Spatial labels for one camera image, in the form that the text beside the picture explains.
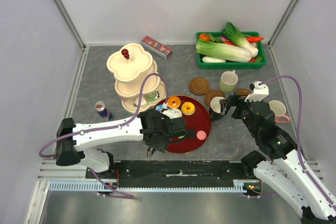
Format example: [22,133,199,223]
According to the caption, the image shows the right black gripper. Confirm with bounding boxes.
[219,92,259,138]

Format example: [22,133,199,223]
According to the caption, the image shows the white cake slice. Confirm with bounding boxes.
[134,96,148,107]

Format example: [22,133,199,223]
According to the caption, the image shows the green swirl roll cake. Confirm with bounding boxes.
[146,91,160,102]

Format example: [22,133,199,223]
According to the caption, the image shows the pink cookie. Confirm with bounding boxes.
[196,131,207,141]

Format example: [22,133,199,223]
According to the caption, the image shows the metal tongs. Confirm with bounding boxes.
[146,136,186,157]

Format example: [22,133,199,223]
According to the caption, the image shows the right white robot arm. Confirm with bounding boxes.
[219,93,335,223]

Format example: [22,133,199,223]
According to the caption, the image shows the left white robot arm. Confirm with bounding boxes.
[56,109,187,178]

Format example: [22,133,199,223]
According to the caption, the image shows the black and white mug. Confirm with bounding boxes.
[209,97,225,122]

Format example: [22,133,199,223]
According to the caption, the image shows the brown wooden coaster right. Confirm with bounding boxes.
[234,89,252,96]

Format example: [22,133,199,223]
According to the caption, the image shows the brown wooden coaster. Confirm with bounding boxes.
[188,78,209,95]
[204,90,225,106]
[234,89,252,96]

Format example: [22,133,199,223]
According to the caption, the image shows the brown wooden coaster middle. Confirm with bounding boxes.
[204,90,225,106]

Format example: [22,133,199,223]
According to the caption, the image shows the light green mug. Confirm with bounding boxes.
[219,70,238,93]

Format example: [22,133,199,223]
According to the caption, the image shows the blue donut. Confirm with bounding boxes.
[155,104,163,111]

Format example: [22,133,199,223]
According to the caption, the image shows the white donut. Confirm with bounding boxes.
[172,108,182,118]

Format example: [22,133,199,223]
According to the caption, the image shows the black cookie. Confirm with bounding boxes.
[186,129,197,139]

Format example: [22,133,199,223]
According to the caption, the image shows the red round tray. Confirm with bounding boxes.
[167,95,211,154]

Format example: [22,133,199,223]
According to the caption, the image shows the orange donut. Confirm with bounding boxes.
[167,96,181,109]

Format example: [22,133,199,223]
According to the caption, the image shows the brown wooden coaster left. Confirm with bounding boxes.
[188,78,209,95]

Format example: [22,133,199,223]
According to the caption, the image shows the yellow donut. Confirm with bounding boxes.
[181,102,196,116]

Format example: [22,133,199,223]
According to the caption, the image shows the pink mug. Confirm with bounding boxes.
[268,100,290,123]

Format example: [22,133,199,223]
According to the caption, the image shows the white radish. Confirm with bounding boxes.
[202,56,226,63]

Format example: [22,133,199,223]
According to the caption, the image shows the green plastic basket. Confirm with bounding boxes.
[196,31,267,69]

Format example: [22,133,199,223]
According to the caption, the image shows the napa cabbage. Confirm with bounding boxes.
[195,39,252,62]

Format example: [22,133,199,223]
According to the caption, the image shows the red bull can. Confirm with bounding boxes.
[95,101,113,121]

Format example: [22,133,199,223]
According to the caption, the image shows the red chili pepper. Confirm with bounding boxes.
[246,37,264,43]

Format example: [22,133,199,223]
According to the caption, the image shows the cream three-tier dessert stand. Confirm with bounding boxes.
[107,43,166,114]

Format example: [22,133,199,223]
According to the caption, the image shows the orange pumpkin toy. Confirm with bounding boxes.
[198,33,211,41]

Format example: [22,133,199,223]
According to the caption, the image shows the bok choy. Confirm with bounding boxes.
[222,22,258,58]

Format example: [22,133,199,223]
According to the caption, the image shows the red rectangular box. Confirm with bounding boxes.
[141,36,172,60]

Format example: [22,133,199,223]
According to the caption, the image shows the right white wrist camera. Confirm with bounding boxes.
[244,81,269,102]

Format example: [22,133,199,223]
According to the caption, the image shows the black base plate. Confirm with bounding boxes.
[112,159,253,188]

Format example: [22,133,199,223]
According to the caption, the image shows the white slotted cable duct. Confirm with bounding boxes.
[49,179,259,193]

